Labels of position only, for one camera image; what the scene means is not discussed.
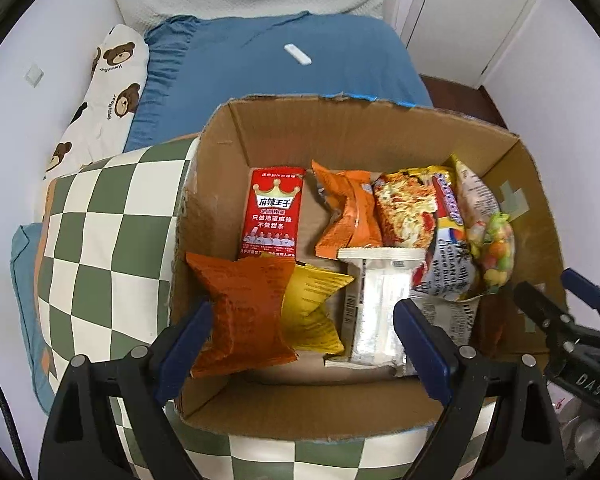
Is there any yellow clear snack bag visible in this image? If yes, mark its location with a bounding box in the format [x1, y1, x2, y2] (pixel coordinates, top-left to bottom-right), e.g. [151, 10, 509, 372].
[451, 154, 501, 243]

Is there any orange chips bag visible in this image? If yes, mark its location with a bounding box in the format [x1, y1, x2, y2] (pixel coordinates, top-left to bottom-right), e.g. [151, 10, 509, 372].
[186, 252, 297, 378]

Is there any red snack packet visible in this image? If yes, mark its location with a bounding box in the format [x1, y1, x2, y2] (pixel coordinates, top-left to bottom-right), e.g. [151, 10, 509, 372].
[239, 166, 306, 259]

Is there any clear plastic bag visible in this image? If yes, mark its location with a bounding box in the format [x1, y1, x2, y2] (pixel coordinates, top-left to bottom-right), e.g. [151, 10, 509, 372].
[547, 382, 600, 479]

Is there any colourful candy bag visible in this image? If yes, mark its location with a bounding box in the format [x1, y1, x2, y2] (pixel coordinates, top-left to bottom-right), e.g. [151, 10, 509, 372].
[468, 212, 516, 294]

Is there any white wafer pack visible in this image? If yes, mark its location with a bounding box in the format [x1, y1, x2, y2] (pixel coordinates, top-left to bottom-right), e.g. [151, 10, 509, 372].
[325, 247, 426, 377]

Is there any blue cushion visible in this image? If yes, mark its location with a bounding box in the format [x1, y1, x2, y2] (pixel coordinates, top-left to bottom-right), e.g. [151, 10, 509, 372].
[9, 222, 55, 414]

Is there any green white checkered tablecloth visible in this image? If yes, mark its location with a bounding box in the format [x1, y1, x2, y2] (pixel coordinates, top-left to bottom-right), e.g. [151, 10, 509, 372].
[30, 136, 429, 479]

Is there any Sedaap noodle packet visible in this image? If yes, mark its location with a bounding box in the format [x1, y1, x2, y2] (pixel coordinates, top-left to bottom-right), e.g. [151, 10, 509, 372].
[372, 164, 481, 304]

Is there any orange snack packet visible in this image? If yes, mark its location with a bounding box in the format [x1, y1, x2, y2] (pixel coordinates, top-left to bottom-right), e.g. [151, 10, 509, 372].
[312, 160, 382, 260]

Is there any brown cardboard box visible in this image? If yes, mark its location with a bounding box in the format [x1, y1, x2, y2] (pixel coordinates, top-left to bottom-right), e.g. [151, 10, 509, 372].
[171, 96, 566, 441]

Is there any bear print pillow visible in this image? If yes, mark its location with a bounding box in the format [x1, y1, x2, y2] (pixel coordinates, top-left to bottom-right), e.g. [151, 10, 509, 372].
[44, 24, 149, 182]

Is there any white door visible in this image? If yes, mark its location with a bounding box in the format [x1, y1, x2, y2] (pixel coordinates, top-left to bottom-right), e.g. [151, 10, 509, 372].
[401, 0, 535, 88]

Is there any white remote control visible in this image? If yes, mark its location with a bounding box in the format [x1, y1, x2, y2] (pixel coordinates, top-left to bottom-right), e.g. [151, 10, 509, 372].
[284, 44, 312, 66]

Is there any blue bed sheet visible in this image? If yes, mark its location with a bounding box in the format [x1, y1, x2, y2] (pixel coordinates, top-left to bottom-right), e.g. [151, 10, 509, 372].
[124, 12, 432, 151]

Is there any black cable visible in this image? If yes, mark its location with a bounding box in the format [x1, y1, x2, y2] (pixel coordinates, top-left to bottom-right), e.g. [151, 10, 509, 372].
[0, 346, 34, 480]

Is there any white wall switch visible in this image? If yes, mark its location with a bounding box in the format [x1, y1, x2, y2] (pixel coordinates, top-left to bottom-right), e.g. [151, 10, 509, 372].
[24, 64, 44, 88]

